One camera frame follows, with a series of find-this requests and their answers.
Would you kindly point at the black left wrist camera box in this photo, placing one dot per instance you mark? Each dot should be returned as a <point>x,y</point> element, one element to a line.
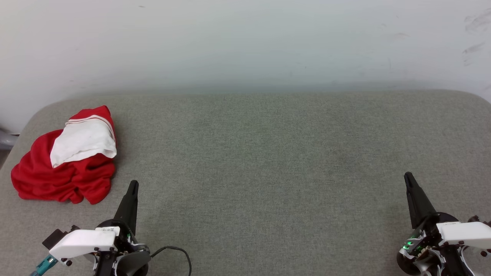
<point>57,235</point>

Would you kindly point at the grey fabric sofa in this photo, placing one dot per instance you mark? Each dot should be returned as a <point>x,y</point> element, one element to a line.
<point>268,153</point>

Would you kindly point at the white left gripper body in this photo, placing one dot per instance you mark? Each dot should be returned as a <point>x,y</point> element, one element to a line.
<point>82,241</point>

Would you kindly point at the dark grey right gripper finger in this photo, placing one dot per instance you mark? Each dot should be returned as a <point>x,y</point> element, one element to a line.
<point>426,209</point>
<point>414,203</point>

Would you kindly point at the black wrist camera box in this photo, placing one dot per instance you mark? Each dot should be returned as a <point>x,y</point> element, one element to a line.
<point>57,235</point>
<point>479,220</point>

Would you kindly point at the teal left camera connector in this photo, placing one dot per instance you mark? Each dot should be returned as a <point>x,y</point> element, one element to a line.
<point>43,265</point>

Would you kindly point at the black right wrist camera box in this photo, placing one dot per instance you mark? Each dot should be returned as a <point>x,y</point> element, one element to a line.
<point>479,220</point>

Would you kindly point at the red and white basketball jersey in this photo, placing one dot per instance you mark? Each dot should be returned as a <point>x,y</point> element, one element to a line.
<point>57,180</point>

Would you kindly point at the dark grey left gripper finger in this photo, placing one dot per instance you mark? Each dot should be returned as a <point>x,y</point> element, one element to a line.
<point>123,212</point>
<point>132,209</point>

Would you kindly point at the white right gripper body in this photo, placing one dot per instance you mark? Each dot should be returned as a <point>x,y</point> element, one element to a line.
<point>464,233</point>

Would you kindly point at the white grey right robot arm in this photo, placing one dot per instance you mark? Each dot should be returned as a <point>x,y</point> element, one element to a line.
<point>422,267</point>

